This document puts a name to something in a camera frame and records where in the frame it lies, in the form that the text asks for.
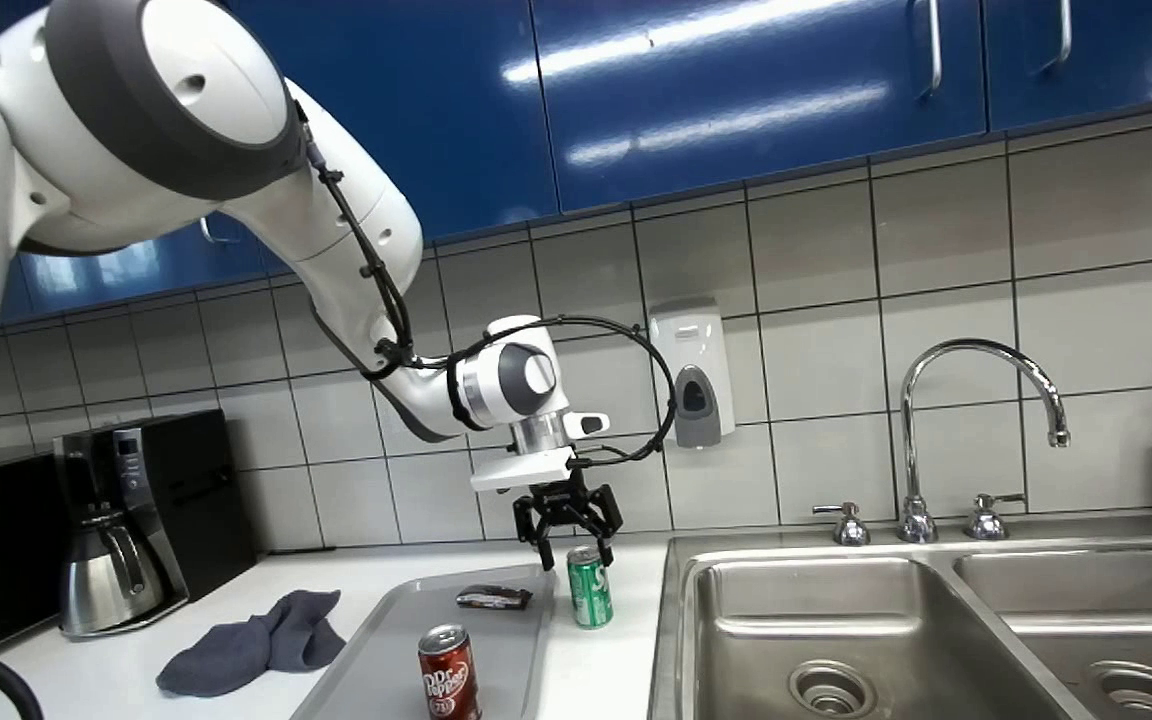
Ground faucet handle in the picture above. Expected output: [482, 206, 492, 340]
[965, 492, 1021, 539]
[812, 502, 872, 543]

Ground green soda can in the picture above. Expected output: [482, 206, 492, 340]
[567, 543, 613, 630]

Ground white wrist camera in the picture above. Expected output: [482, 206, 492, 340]
[471, 450, 576, 492]

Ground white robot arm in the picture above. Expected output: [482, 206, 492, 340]
[0, 0, 623, 547]

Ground blue upper cabinets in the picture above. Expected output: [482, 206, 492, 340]
[0, 0, 1152, 332]

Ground black coffee maker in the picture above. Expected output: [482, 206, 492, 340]
[61, 407, 259, 600]

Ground dark blue cloth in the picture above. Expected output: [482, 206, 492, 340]
[156, 588, 346, 695]

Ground chrome gooseneck faucet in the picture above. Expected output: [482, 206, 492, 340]
[895, 338, 1072, 543]

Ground red soda can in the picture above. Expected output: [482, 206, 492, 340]
[416, 624, 482, 720]

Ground left faucet handle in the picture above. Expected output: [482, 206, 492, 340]
[812, 502, 872, 543]

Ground small black flat object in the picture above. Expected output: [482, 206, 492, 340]
[458, 585, 532, 611]

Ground steel coffee carafe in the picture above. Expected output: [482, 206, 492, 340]
[64, 512, 174, 640]

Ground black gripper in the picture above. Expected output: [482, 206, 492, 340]
[511, 475, 623, 573]

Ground stainless double sink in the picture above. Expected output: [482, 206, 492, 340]
[649, 532, 1152, 720]

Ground right faucet handle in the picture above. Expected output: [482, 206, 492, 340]
[965, 492, 1021, 539]

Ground white wall soap dispenser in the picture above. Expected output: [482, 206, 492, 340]
[654, 306, 738, 450]

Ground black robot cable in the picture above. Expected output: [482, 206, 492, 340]
[285, 91, 682, 472]

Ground grey plastic tray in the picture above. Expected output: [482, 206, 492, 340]
[292, 565, 552, 720]

